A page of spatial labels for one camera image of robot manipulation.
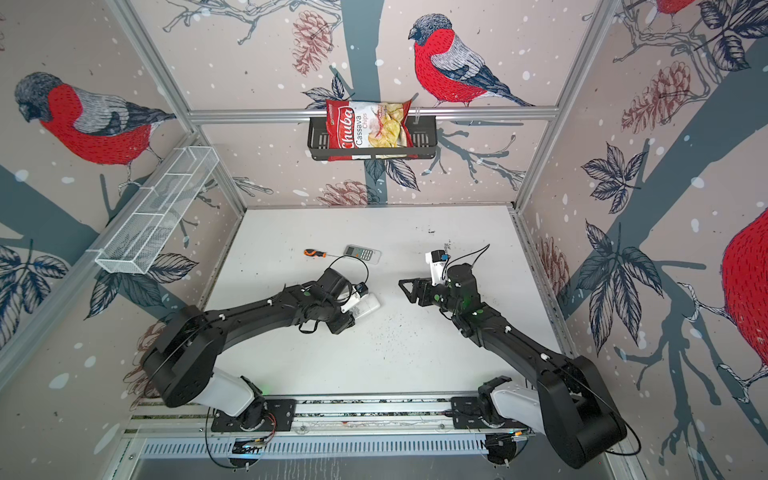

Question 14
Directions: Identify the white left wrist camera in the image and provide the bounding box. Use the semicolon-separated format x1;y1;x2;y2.
340;282;368;313

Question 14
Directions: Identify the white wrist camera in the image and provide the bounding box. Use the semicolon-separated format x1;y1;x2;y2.
340;282;368;313
425;250;450;286

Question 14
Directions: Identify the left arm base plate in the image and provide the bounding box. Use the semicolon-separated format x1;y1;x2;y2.
211;397;297;434

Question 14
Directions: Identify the white wire mesh basket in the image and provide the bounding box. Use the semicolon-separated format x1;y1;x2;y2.
95;146;219;274

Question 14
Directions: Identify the grey-faced white remote control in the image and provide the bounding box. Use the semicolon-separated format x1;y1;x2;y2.
344;244;382;265

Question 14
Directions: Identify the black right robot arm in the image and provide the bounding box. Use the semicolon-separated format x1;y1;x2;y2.
398;263;629;468

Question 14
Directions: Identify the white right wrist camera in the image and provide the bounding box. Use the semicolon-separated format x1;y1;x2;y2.
425;250;450;286

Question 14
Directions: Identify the orange black screwdriver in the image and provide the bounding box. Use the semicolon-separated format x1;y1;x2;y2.
303;249;340;258

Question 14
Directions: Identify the red cassava chips bag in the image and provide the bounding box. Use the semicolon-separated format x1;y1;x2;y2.
326;100;413;150

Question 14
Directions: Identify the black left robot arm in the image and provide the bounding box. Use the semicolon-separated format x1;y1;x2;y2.
141;268;369;423

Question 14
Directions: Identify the aluminium mounting rail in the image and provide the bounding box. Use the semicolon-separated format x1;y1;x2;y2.
122;391;619;437

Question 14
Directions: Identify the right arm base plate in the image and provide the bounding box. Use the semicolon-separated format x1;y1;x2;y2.
444;396;529;431

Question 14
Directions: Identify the black wall basket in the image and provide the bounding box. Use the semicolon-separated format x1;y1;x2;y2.
307;116;437;161

